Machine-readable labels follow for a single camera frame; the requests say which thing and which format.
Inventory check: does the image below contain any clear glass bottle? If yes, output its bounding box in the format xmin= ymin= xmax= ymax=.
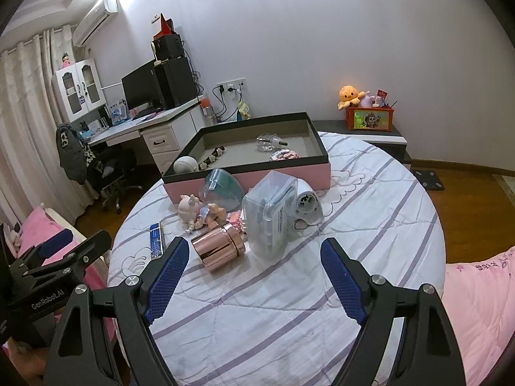
xmin=256 ymin=133 xmax=288 ymax=152

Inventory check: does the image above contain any pink bed blanket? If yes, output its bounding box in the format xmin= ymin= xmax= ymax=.
xmin=13 ymin=206 xmax=112 ymax=323

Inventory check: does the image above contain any beige curtain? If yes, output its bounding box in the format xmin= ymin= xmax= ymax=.
xmin=1 ymin=24 xmax=95 ymax=225

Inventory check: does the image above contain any pink quilt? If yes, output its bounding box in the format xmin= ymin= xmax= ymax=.
xmin=443 ymin=248 xmax=514 ymax=385

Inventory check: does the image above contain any black office chair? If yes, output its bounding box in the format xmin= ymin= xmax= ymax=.
xmin=86 ymin=148 xmax=143 ymax=214

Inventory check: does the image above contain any rose gold metal cup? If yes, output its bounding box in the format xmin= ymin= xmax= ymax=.
xmin=191 ymin=223 xmax=245 ymax=272

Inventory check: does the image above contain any pink pig figurine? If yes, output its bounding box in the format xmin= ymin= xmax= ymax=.
xmin=177 ymin=194 xmax=203 ymax=226

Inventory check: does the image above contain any pink building block toy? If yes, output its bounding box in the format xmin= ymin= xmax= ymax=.
xmin=227 ymin=210 xmax=246 ymax=234

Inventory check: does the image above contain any white striped bed quilt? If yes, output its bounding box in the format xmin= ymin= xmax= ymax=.
xmin=107 ymin=131 xmax=447 ymax=386

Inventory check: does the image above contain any white round speaker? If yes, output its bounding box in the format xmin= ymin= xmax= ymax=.
xmin=173 ymin=156 xmax=198 ymax=174

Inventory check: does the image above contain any teal clear plastic fan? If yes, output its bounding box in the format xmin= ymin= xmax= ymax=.
xmin=199 ymin=168 xmax=244 ymax=212

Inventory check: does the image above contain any white desk with drawers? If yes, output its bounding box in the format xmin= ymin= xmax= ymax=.
xmin=90 ymin=94 xmax=208 ymax=175

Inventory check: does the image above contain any white glass door cabinet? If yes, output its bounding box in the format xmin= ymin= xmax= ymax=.
xmin=52 ymin=59 xmax=106 ymax=123

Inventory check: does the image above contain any clear plastic storage box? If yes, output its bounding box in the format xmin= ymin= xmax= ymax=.
xmin=243 ymin=171 xmax=298 ymax=260

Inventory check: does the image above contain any black computer monitor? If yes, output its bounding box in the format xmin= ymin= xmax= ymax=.
xmin=121 ymin=61 xmax=162 ymax=109

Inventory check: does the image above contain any black bathroom scale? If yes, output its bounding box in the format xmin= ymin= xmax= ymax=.
xmin=412 ymin=169 xmax=444 ymax=191

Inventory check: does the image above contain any orange lid water bottle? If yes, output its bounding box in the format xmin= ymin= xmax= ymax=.
xmin=200 ymin=97 xmax=217 ymax=125

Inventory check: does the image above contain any black computer tower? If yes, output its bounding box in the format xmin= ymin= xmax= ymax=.
xmin=154 ymin=57 xmax=198 ymax=110

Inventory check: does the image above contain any white hair dryer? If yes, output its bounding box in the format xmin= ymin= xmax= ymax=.
xmin=293 ymin=179 xmax=324 ymax=230

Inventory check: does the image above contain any pink storage box black rim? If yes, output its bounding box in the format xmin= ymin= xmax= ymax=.
xmin=162 ymin=112 xmax=331 ymax=204

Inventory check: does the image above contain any black white tv cabinet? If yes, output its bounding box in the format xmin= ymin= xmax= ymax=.
xmin=313 ymin=120 xmax=412 ymax=168

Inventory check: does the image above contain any yellow blue snack bag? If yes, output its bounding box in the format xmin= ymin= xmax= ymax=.
xmin=237 ymin=100 xmax=251 ymax=121

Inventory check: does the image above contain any black speaker box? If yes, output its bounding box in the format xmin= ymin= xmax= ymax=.
xmin=152 ymin=34 xmax=184 ymax=61

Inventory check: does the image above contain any red paper bag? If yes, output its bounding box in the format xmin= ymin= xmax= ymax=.
xmin=153 ymin=13 xmax=174 ymax=40

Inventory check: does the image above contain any white air conditioner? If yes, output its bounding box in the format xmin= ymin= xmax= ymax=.
xmin=72 ymin=0 xmax=119 ymax=47

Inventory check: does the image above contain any orange toy box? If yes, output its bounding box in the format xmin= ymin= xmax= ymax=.
xmin=346 ymin=106 xmax=395 ymax=132

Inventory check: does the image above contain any pink purple plush toy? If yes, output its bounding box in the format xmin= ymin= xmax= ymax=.
xmin=360 ymin=90 xmax=388 ymax=108

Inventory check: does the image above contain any orange octopus plush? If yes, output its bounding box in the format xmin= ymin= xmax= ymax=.
xmin=337 ymin=85 xmax=367 ymax=111

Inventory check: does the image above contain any black white bead bracelet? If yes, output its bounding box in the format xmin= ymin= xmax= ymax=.
xmin=197 ymin=147 xmax=227 ymax=171

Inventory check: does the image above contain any pink white bead bracelet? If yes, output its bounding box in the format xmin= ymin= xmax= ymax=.
xmin=269 ymin=148 xmax=301 ymax=162

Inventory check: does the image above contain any white wall power socket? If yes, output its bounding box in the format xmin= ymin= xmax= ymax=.
xmin=217 ymin=78 xmax=246 ymax=92

